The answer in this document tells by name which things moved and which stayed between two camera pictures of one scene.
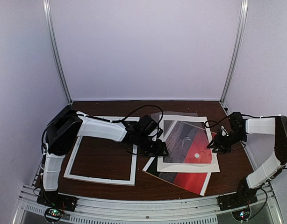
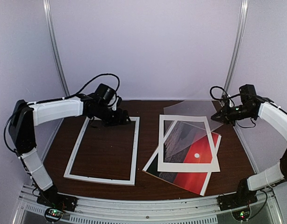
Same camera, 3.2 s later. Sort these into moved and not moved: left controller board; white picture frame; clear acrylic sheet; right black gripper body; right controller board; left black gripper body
Moved: right black gripper body; clear acrylic sheet; left black gripper body
Not moved: white picture frame; left controller board; right controller board
